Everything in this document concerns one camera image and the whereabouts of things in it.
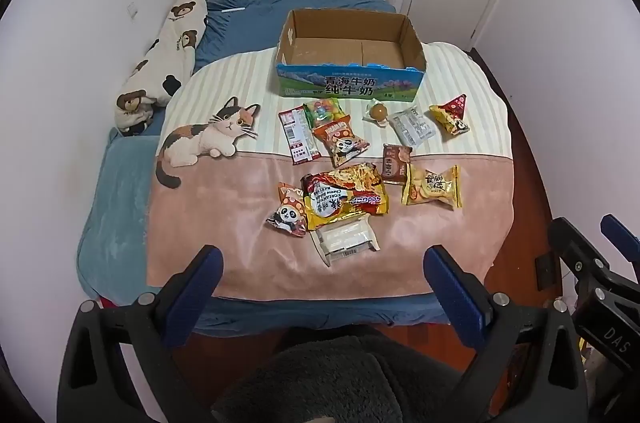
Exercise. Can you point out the person's dark grey fleece clothing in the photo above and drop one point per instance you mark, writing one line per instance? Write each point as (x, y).
(340, 383)

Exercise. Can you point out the printed cardboard box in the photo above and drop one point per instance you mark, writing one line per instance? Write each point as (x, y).
(345, 75)

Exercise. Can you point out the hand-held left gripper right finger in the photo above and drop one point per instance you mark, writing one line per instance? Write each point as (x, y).
(452, 288)

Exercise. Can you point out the colourful candy bag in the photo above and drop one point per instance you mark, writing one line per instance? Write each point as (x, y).
(324, 110)

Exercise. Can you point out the yellow biscuit packet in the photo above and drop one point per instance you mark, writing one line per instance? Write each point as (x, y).
(432, 188)

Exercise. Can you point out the yellow red triangular snack packet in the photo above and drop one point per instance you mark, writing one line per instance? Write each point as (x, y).
(450, 115)

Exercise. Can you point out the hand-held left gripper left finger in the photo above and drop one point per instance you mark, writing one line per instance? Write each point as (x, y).
(200, 285)

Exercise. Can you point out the round brown candy clear wrapper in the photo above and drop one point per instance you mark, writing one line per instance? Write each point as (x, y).
(377, 110)

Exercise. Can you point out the cat print blanket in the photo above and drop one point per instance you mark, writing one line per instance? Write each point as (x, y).
(225, 223)

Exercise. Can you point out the grey snack packet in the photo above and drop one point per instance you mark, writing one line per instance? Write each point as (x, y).
(412, 128)

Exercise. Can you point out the small orange panda snack packet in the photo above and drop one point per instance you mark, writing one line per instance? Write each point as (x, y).
(287, 213)

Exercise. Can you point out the instant noodle packet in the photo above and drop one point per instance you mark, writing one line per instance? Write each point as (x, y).
(345, 195)

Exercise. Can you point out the red and white snack packet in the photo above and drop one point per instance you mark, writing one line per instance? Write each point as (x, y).
(299, 138)

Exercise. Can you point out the light blue blanket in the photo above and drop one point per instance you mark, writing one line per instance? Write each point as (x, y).
(115, 213)

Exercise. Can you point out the clear white snack packet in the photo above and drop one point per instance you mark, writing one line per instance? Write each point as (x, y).
(345, 240)

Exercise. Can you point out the large orange panda snack bag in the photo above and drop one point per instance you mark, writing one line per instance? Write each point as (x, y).
(340, 145)

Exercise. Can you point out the dark brown snack packet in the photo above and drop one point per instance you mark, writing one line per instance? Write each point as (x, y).
(395, 163)

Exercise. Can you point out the bear print pillow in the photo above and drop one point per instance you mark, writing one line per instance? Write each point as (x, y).
(170, 48)

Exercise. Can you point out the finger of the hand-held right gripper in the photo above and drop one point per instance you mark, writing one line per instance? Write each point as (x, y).
(617, 233)
(575, 248)

